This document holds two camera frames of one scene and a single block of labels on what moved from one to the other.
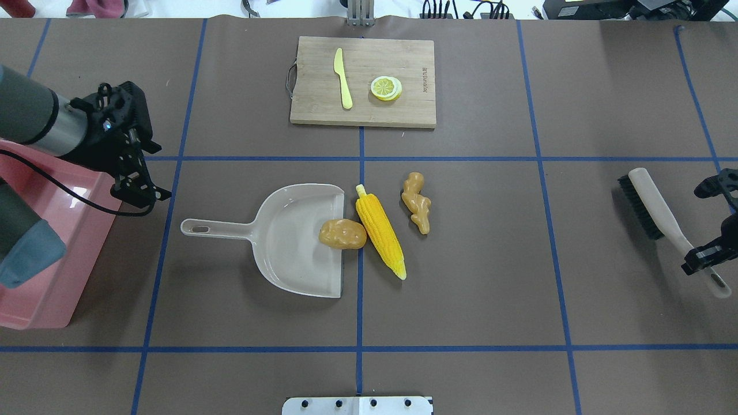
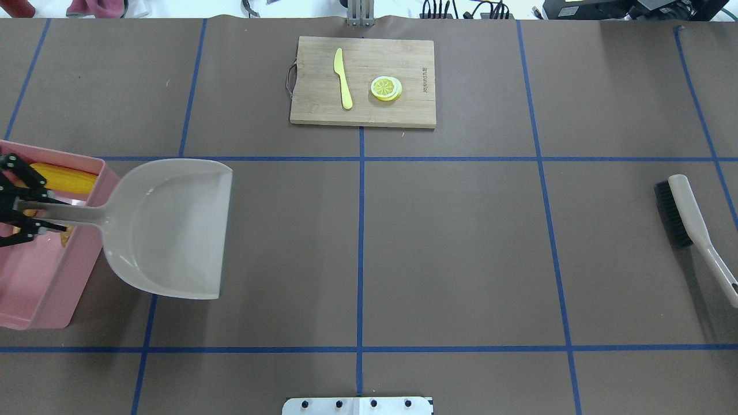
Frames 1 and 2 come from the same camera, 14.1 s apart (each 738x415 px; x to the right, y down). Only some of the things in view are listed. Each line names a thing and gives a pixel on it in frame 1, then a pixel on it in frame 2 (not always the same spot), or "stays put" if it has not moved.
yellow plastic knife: (346, 97) stays put
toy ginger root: (416, 203) → (65, 236)
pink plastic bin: (71, 194) stays put
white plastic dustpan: (287, 247) → (165, 226)
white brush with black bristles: (660, 221) → (688, 230)
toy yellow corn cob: (379, 231) → (61, 177)
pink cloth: (100, 8) stays put
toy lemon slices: (386, 88) stays put
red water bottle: (18, 8) stays put
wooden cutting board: (315, 89) stays put
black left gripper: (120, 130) → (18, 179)
